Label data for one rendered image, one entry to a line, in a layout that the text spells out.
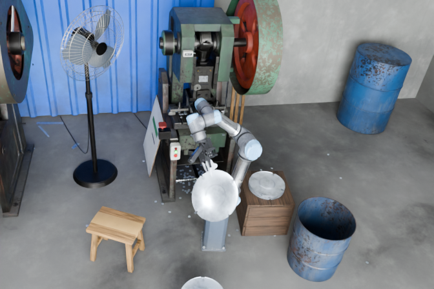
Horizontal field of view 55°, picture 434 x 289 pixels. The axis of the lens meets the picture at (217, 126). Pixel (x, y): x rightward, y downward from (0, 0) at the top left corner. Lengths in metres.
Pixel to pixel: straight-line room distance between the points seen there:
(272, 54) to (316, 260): 1.48
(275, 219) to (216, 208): 1.09
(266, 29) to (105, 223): 1.74
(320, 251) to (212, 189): 1.04
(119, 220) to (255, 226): 1.06
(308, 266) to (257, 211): 0.54
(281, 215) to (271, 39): 1.37
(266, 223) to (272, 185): 0.30
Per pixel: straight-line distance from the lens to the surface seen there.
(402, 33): 5.58
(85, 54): 3.16
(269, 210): 3.32
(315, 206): 3.33
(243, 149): 2.62
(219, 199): 2.40
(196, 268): 3.26
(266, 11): 3.02
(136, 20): 4.29
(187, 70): 3.17
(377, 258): 3.71
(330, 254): 3.12
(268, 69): 3.02
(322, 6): 4.86
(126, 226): 3.06
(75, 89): 4.60
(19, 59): 3.49
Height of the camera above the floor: 2.60
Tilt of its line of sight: 34 degrees down
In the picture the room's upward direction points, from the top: 7 degrees clockwise
